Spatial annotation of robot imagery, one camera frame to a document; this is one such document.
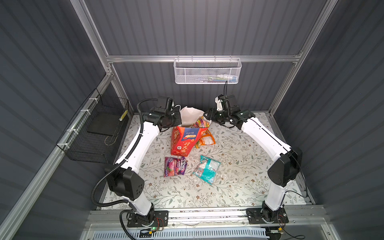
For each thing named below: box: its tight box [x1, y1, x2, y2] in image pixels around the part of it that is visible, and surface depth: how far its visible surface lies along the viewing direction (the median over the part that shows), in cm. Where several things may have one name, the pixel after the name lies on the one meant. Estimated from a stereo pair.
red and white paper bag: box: [170, 106, 209, 157], surface depth 87 cm
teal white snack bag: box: [192, 155, 221, 185], surface depth 89 cm
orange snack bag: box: [195, 128, 216, 149], surface depth 103 cm
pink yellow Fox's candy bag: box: [192, 116, 210, 128], surface depth 87 cm
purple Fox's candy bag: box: [164, 156, 187, 178], surface depth 90 cm
